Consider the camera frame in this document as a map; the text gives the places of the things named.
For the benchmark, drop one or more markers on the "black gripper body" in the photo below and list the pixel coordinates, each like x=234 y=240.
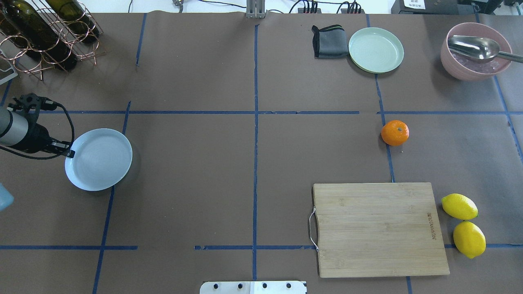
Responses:
x=36 y=138

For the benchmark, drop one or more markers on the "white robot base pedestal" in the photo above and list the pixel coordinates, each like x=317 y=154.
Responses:
x=254 y=287

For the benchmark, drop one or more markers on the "copper wire bottle rack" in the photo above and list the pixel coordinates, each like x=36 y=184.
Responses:
x=17 y=51

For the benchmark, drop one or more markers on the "upper yellow lemon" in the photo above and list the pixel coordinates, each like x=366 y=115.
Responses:
x=469 y=239

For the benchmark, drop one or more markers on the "orange fruit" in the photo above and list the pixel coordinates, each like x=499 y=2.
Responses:
x=395 y=133

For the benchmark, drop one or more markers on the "green wine bottle front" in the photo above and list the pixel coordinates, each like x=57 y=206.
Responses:
x=39 y=34

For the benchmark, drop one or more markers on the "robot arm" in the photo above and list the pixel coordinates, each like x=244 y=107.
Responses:
x=38 y=155

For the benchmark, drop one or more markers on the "green wine bottle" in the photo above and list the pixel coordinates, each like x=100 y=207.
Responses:
x=39 y=34
x=76 y=19

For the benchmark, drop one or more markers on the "pink bowl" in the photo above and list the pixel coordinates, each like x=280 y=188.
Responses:
x=468 y=69

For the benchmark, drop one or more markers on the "wooden cutting board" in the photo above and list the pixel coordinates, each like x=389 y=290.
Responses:
x=367 y=230

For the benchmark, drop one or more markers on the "light green plate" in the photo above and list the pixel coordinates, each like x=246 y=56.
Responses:
x=375 y=50

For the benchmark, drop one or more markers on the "metal scoop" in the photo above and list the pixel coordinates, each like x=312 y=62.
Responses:
x=480 y=48

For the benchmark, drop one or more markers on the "lower yellow lemon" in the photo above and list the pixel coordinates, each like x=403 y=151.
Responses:
x=459 y=206

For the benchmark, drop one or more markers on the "light blue plate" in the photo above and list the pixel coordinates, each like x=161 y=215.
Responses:
x=102 y=158

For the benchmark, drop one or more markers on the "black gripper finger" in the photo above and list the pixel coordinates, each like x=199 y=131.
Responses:
x=47 y=104
x=62 y=148

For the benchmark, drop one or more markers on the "green wine bottle middle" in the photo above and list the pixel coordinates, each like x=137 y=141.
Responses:
x=76 y=19

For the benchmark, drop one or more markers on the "yellow lemon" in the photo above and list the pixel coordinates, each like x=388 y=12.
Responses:
x=469 y=239
x=459 y=206

